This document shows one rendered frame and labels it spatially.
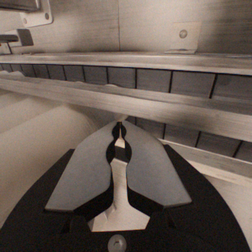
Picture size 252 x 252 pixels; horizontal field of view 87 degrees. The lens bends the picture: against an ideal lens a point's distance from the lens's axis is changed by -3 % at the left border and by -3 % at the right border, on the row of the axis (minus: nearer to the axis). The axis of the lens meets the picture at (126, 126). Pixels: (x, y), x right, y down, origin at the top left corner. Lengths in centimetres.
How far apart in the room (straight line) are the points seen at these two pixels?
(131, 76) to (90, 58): 6
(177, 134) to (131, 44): 13
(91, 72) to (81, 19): 10
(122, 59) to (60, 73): 11
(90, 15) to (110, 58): 9
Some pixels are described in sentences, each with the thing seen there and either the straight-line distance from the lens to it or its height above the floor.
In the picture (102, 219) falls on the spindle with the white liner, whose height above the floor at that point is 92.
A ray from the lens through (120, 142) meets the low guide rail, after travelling 17.
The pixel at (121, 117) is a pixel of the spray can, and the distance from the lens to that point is 15.
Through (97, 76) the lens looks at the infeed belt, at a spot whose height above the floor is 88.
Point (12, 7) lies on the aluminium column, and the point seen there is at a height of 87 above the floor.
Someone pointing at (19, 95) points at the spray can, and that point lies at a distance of 21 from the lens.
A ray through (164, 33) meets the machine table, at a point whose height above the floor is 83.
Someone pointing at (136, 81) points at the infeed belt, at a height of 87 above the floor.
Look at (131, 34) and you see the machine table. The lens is 22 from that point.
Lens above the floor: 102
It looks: 48 degrees down
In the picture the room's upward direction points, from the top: 136 degrees counter-clockwise
